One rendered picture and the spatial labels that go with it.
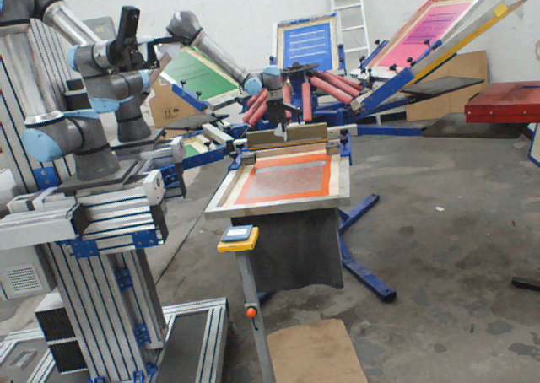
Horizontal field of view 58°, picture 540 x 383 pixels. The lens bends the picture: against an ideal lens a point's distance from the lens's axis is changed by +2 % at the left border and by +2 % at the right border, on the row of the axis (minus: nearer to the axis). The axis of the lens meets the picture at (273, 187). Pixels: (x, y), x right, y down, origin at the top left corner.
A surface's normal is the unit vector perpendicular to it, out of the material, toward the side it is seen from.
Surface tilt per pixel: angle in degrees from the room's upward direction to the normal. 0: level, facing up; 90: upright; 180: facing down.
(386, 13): 90
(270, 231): 92
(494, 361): 0
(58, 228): 90
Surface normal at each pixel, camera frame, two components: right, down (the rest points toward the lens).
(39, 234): 0.01, 0.36
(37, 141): -0.39, 0.51
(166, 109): -0.21, 0.38
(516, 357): -0.17, -0.92
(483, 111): -0.60, 0.38
